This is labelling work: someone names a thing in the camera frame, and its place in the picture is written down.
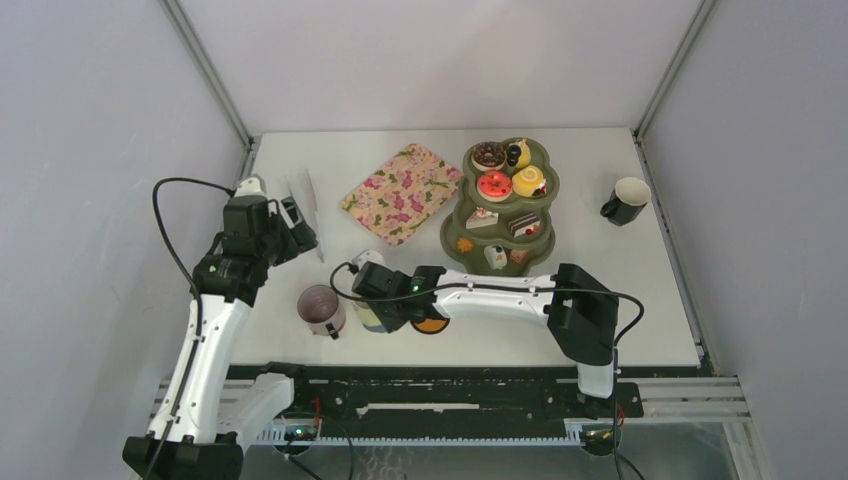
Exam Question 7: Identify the light green mug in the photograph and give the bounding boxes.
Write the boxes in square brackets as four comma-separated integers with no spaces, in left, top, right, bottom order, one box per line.
[353,302,386,333]

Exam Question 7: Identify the black mug purple interior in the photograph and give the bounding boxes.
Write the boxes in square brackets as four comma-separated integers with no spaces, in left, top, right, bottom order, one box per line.
[297,285,346,340]

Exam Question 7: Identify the silver serving tongs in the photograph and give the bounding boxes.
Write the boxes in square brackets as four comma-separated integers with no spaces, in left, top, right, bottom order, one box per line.
[286,167,326,263]

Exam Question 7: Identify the small orange cookie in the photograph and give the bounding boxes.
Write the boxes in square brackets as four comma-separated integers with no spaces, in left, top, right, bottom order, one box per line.
[456,237,475,254]

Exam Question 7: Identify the red layered cake slice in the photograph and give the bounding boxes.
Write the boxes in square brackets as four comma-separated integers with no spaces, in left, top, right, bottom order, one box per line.
[509,249,529,264]

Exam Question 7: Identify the red donut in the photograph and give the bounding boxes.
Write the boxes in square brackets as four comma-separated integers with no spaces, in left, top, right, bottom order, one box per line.
[476,170,512,203]

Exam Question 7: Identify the chocolate striped cake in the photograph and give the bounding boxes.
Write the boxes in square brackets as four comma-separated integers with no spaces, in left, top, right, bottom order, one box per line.
[507,212,542,238]

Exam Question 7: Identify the chocolate donut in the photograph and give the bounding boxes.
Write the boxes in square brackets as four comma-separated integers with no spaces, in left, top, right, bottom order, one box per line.
[470,141,507,171]

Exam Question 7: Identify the yellow pudding cake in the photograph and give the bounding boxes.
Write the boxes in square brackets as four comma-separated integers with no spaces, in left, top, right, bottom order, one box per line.
[511,165,547,198]

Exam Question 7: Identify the yellow fruit cake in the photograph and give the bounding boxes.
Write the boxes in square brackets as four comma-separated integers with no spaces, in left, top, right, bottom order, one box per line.
[506,138,532,169]

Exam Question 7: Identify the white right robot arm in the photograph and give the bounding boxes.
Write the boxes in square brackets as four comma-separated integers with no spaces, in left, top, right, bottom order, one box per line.
[348,260,620,416]

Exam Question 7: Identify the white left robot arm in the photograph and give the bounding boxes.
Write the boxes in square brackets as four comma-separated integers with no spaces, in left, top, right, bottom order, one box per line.
[122,194,317,479]

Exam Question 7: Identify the orange smiley coaster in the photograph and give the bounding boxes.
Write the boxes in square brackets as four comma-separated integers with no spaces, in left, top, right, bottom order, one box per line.
[410,318,450,335]

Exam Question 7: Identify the green three-tier dessert stand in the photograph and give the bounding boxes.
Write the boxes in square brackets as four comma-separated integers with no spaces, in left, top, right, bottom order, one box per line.
[440,137,561,276]

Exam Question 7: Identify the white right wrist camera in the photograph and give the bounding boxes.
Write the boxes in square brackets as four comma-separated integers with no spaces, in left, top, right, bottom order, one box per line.
[351,249,386,274]

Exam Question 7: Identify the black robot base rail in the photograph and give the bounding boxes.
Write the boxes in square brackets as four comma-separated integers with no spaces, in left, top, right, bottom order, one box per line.
[225,358,645,441]

